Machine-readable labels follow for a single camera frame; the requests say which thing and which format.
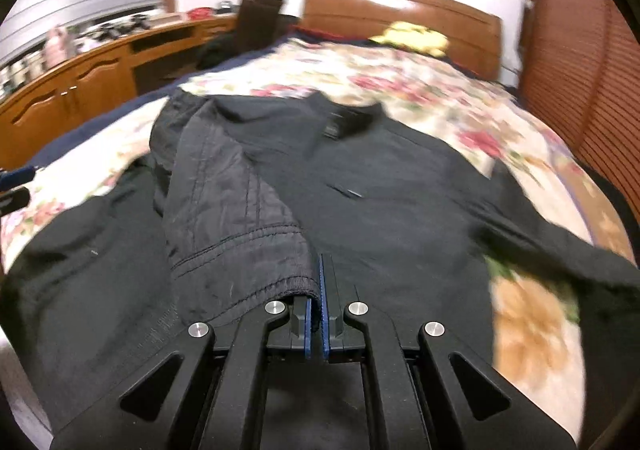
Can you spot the wooden desk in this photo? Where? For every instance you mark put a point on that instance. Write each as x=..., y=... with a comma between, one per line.
x=90, y=80

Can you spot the red bowl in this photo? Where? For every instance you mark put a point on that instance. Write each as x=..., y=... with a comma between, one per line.
x=201, y=13

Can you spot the black jacket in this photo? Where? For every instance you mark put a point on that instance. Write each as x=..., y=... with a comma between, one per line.
x=400, y=210

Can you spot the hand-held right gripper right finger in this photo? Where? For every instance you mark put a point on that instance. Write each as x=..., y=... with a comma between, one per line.
x=327, y=330

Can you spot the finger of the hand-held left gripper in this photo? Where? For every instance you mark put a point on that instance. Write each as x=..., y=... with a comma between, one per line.
x=15, y=178

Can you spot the dark wooden chair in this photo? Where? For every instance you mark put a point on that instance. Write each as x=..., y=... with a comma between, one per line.
x=257, y=25

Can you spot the pile of dark gadgets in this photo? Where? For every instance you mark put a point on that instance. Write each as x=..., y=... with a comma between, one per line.
x=115, y=28

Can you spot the navy blue bed sheet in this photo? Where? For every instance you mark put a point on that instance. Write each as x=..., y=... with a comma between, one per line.
x=100, y=118

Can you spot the dark cloth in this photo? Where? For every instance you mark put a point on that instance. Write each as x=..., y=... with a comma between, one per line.
x=220, y=50

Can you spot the yellow plush toy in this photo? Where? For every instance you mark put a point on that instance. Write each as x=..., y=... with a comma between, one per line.
x=410, y=35

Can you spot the wooden bed headboard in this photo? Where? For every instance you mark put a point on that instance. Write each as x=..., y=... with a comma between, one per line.
x=375, y=5

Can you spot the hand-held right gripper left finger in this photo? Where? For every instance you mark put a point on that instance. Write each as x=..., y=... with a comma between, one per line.
x=310, y=330

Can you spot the floral blanket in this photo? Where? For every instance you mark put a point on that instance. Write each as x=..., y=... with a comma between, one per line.
x=450, y=95

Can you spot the pink bottle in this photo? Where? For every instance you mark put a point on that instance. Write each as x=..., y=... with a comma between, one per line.
x=60, y=43

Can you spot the slatted wooden wardrobe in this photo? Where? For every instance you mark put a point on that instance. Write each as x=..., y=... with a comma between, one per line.
x=575, y=55

